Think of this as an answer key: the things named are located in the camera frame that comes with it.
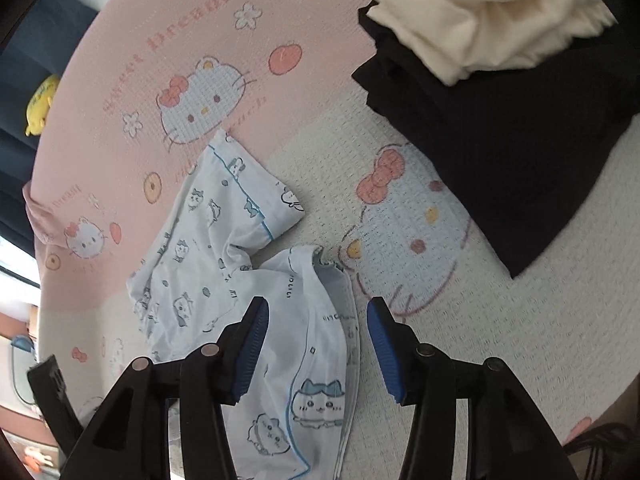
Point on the window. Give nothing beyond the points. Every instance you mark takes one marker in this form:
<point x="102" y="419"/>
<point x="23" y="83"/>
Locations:
<point x="15" y="265"/>

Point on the pink and cream cat blanket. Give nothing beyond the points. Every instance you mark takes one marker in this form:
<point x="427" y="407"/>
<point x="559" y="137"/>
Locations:
<point x="500" y="310"/>

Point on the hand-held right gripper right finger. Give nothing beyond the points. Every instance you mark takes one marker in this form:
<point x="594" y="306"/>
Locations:
<point x="385" y="357"/>

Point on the cream folded garment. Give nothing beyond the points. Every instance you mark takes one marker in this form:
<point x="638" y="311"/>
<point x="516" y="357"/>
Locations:
<point x="475" y="25"/>

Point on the dark blue curtain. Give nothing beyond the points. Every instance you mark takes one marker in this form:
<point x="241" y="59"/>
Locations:
<point x="30" y="50"/>

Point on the black folded garment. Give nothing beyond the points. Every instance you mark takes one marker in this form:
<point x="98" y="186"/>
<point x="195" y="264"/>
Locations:
<point x="500" y="160"/>

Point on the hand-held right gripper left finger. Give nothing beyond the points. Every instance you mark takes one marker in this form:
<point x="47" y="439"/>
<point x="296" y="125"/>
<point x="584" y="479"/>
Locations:
<point x="250" y="355"/>

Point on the light blue printed pants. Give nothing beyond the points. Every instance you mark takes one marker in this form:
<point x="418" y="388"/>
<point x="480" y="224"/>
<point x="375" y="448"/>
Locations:
<point x="200" y="250"/>

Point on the yellow plush toy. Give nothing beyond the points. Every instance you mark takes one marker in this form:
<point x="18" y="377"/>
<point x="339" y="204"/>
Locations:
<point x="42" y="105"/>

